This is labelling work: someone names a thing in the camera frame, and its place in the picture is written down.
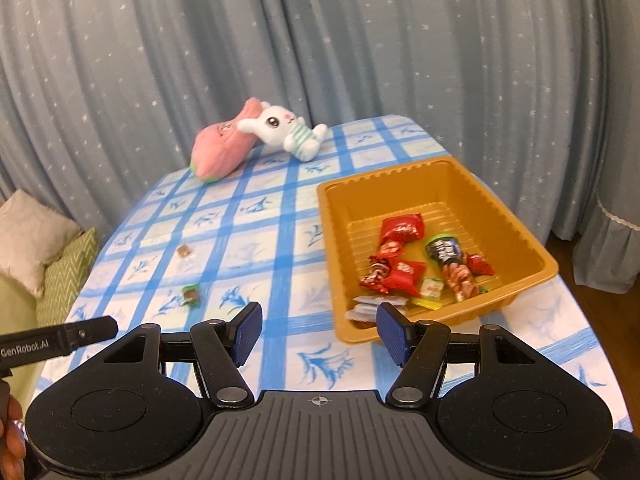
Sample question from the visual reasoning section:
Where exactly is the grey star curtain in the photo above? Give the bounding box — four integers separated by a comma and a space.
0, 0, 640, 241

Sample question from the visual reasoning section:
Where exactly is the white snack wrapper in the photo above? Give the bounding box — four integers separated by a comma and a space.
352, 295, 408, 311

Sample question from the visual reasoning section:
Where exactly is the pink plush toy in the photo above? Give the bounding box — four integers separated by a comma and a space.
190, 99, 263, 181

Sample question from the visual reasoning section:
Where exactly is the green chevron pillow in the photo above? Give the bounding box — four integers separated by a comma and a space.
35, 227, 98, 328

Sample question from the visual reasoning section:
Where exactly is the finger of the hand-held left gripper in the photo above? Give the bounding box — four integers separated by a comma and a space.
62, 316, 120, 350

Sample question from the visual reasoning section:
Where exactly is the grey lace appliance cover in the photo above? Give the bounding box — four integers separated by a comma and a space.
572, 0, 640, 295

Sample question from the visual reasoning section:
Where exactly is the person's left hand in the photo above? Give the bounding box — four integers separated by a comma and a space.
0, 392, 27, 478

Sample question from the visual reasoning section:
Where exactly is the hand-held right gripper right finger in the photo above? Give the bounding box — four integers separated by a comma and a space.
376, 301, 541, 408

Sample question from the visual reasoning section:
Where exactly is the dark red foil candy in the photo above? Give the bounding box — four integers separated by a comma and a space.
357, 255, 393, 293

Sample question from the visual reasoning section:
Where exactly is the beige pillow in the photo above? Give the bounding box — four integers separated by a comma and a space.
0, 189, 82, 298

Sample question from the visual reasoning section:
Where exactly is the white bunny plush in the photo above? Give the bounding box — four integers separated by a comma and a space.
236, 102, 329, 162

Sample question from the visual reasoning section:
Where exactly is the green sofa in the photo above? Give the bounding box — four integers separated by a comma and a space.
0, 275, 46, 401

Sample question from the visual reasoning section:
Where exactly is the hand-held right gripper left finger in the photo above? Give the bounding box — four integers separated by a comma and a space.
102, 301, 264, 408

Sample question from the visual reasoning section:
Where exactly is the orange plastic tray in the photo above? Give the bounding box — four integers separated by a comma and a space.
316, 156, 560, 345

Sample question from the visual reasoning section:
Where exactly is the blue checked tablecloth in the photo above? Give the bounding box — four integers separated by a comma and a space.
37, 116, 631, 431

